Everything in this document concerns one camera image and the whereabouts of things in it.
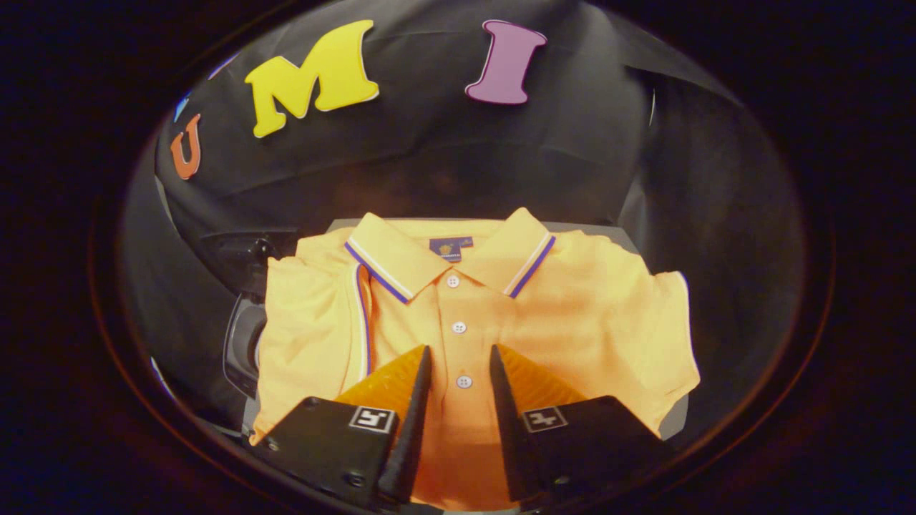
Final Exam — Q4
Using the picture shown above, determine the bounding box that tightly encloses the black backdrop cloth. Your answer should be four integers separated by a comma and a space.
118, 0, 809, 458

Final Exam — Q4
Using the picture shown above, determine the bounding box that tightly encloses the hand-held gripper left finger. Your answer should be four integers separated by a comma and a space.
249, 345, 433, 510

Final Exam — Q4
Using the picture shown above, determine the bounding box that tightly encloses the dark washing machine lid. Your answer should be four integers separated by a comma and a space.
200, 227, 300, 295

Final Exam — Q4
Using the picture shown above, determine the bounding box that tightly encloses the beige cabinet with dark top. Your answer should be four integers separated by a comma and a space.
243, 217, 691, 514

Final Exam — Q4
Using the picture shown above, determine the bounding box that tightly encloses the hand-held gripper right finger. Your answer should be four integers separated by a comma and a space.
489, 344, 677, 505

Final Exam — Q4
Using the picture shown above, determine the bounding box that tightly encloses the orange polo shirt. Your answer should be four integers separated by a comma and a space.
249, 207, 702, 512

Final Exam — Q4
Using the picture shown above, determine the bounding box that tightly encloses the dark grey washing machine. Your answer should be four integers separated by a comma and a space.
222, 292, 270, 401

